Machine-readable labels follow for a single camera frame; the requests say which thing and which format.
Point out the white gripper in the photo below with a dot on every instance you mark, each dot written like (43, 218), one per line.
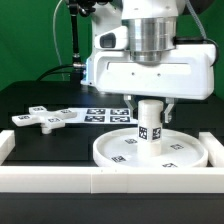
(185, 72)

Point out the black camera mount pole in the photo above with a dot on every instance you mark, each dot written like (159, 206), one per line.
(84, 8)

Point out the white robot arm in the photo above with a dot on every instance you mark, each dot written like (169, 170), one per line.
(135, 51)

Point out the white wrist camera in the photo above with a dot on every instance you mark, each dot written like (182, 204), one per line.
(113, 42)

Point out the white cross-shaped table base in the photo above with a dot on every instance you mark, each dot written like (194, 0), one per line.
(48, 120)

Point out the white right fence bar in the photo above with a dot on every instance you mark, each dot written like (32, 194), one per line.
(214, 147)

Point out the white marker sheet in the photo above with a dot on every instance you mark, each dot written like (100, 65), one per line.
(102, 116)

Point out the white round table top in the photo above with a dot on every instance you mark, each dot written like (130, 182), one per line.
(119, 149)

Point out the white fence bar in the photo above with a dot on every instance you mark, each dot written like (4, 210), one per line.
(7, 143)
(214, 147)
(39, 179)

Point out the white front fence bar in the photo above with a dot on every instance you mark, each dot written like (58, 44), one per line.
(39, 179)

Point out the white left fence bar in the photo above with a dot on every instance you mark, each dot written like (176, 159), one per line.
(7, 143)

